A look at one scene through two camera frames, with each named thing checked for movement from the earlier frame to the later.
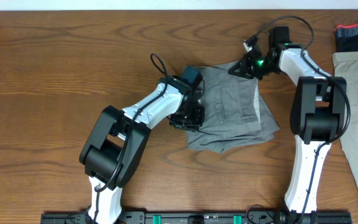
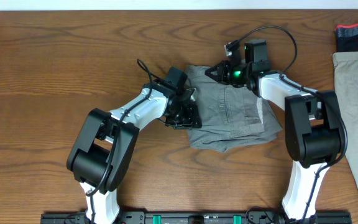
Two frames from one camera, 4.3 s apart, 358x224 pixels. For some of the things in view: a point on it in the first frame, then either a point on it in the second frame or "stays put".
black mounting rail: [202, 218] stays put
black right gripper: [245, 70] → [222, 76]
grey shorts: [235, 114] stays put
